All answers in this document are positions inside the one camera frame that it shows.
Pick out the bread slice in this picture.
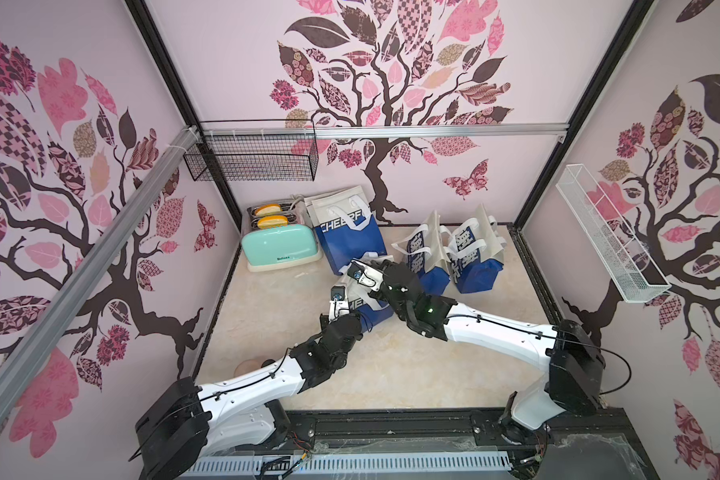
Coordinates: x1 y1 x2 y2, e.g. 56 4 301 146
253 204 283 217
255 215 290 230

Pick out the front bread slice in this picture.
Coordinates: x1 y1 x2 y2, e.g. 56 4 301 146
255 215 290 230

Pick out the rear bread slice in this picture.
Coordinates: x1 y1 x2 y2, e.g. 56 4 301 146
253 204 283 217

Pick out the black wire basket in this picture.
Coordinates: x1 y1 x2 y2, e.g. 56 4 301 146
184 118 319 182

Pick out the aluminium rail wall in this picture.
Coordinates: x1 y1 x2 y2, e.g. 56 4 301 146
0 126 199 425
204 123 569 140

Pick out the aluminium rail back wall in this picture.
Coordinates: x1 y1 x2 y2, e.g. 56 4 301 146
204 123 569 140

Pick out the mint green toaster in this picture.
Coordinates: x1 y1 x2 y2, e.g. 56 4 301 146
241 196 323 273

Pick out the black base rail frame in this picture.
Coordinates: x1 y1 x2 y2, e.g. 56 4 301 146
198 407 657 479

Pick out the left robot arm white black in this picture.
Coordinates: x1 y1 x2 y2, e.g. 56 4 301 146
132 312 363 479

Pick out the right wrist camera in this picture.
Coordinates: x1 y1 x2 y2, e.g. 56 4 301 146
346 259 383 291

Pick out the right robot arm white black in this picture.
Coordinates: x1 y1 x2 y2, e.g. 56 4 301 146
370 260 606 444

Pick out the small jar with dark lid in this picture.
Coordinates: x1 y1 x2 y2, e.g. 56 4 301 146
233 358 277 382

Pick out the white slotted cable duct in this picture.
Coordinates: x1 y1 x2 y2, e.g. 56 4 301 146
181 451 512 479

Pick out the takeout bag blue beige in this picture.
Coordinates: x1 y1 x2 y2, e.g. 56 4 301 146
445 204 507 294
391 211 451 295
333 252 394 333

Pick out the white wire shelf basket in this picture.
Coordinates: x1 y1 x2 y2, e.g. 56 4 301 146
556 164 671 303

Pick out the aluminium rail left wall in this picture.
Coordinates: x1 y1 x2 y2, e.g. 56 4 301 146
0 126 199 425

